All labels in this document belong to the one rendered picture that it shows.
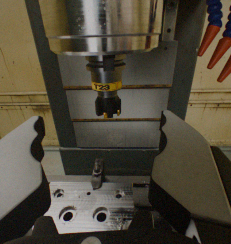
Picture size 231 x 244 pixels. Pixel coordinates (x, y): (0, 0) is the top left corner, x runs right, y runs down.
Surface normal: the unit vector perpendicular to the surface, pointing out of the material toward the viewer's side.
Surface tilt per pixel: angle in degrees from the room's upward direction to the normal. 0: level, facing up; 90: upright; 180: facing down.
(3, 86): 90
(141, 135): 91
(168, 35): 90
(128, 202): 0
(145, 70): 90
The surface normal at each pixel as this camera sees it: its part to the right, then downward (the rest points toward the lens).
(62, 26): -0.47, 0.44
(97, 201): -0.03, -0.88
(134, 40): 0.47, 0.41
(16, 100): -0.04, 0.48
